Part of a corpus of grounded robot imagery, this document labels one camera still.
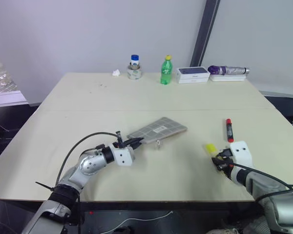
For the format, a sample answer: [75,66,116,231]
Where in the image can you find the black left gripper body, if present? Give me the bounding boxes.
[112,139,136,150]

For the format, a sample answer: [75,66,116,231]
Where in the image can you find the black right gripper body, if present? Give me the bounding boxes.
[218,148,234,172]

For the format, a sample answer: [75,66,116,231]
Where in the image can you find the yellow small block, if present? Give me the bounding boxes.
[205,143,220,157]

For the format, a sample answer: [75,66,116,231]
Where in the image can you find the grey grid zipper pouch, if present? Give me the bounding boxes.
[126,117,188,150]

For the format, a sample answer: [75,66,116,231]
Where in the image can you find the red marker with black label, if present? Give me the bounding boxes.
[225,118,235,143]

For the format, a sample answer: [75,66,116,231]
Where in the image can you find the black zip tie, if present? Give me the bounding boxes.
[35,181,56,192]

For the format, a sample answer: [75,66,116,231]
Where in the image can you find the green plastic soda bottle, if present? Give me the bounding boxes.
[160,55,174,85]

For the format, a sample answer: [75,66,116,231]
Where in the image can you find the flat white box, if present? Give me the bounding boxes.
[209,73,248,82]

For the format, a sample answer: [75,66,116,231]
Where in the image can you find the small blue-capped bottle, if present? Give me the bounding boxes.
[130,54,140,69]

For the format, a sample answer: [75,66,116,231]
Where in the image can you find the folded purple silver umbrella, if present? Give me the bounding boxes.
[207,65,251,76]

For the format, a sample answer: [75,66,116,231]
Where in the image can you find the white phone box dark lid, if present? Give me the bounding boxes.
[176,66,211,84]

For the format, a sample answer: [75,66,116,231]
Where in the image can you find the window with sill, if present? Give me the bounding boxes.
[0,46,30,108]

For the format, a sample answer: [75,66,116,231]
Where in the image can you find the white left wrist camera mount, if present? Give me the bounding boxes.
[111,143,136,167]

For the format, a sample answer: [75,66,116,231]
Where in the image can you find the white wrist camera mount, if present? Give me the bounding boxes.
[229,140,255,169]
[111,143,136,167]

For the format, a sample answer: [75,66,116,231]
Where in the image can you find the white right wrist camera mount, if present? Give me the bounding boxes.
[229,140,255,169]

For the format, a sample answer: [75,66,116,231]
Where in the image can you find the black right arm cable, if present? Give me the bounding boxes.
[230,162,293,203]

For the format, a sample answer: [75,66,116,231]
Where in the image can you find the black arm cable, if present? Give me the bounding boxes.
[55,131,124,187]
[230,162,293,203]

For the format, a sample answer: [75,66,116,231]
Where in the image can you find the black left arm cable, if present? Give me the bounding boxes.
[55,131,124,187]

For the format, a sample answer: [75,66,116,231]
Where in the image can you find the white cable on floor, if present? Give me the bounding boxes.
[106,211,174,234]

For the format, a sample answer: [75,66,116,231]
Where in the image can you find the dark grey wall pillar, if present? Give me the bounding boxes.
[190,0,221,68]

